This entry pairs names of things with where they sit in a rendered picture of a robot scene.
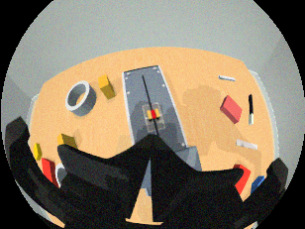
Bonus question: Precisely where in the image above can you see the red rectangular block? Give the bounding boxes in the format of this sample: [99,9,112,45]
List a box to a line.
[233,164,252,194]
[41,158,59,187]
[220,95,242,125]

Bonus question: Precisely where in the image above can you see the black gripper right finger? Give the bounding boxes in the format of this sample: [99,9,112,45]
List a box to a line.
[152,135,245,223]

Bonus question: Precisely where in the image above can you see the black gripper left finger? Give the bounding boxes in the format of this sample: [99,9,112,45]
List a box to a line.
[56,134,153,219]

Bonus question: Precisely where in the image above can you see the grey ring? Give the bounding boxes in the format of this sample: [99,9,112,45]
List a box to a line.
[64,79,96,117]
[55,163,67,186]

